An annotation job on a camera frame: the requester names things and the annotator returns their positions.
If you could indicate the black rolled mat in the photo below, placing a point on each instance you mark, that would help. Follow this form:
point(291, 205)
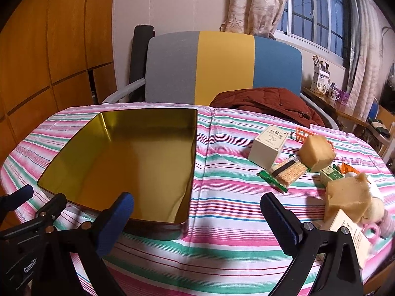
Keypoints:
point(139, 55)

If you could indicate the striped pink green tablecloth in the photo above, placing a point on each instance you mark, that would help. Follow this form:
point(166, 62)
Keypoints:
point(234, 191)

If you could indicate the wooden wardrobe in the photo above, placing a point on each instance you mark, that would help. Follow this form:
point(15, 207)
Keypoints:
point(46, 37)

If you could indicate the cream box blue label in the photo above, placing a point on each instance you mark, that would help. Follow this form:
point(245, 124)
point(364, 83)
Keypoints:
point(361, 243)

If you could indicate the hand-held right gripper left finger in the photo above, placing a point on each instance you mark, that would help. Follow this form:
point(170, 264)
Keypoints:
point(114, 225)

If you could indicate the grey yellow blue chair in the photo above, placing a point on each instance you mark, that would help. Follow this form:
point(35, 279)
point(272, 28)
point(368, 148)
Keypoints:
point(222, 67)

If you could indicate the orange plastic basket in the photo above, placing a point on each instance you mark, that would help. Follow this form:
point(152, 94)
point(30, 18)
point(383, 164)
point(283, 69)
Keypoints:
point(304, 134)

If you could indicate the white blue carton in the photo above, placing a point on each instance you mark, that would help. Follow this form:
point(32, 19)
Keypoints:
point(321, 81)

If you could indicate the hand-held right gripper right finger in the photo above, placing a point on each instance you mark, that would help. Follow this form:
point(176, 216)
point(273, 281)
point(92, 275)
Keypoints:
point(285, 225)

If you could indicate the pink hair roller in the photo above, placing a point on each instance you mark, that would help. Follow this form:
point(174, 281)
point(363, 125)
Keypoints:
point(375, 231)

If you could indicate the dark thin pole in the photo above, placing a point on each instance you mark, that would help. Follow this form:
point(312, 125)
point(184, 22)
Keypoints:
point(92, 86)

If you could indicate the white plastic bottle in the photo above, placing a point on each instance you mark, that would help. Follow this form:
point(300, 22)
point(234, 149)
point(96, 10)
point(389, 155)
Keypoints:
point(376, 209)

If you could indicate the yellow sponge block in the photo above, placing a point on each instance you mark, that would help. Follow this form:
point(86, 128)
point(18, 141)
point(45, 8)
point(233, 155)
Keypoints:
point(316, 154)
point(345, 197)

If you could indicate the white quilted curtain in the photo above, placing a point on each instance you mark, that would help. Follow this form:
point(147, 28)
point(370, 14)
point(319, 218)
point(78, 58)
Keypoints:
point(370, 52)

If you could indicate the gold metal tin container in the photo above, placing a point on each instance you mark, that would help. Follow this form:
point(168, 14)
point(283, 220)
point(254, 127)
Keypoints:
point(132, 160)

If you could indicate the white printed mug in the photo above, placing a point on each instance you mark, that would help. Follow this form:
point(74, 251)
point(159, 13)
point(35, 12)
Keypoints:
point(332, 95)

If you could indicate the cream box with drawn label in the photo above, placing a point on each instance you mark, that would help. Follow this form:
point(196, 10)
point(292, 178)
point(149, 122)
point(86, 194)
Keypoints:
point(265, 151)

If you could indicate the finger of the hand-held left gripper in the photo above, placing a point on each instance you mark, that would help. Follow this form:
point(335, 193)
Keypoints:
point(18, 195)
point(54, 205)

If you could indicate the open box of sachets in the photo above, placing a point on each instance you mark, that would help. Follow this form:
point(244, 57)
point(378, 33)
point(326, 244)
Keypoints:
point(321, 63)

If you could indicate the blue chair back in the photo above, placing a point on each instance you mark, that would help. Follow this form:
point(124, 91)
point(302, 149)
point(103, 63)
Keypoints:
point(373, 111)

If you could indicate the small cream green box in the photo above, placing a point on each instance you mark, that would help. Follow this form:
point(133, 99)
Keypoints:
point(330, 175)

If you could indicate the patterned beige curtain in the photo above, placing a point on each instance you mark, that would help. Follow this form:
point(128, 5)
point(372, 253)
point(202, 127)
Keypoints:
point(256, 3)

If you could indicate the red-brown jacket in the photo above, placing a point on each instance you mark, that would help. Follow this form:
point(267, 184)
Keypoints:
point(262, 101)

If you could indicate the window with bars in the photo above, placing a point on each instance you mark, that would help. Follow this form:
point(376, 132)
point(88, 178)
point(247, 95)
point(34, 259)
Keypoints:
point(311, 9)

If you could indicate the green-edged snack bar packet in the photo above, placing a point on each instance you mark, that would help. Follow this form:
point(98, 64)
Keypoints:
point(287, 172)

